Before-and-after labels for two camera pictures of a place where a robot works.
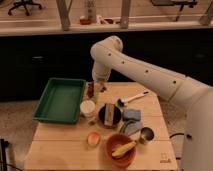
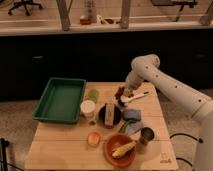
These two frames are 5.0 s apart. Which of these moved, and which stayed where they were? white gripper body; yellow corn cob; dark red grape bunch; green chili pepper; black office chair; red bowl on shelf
Moved: white gripper body; dark red grape bunch
Stayed: red bowl on shelf; yellow corn cob; green chili pepper; black office chair
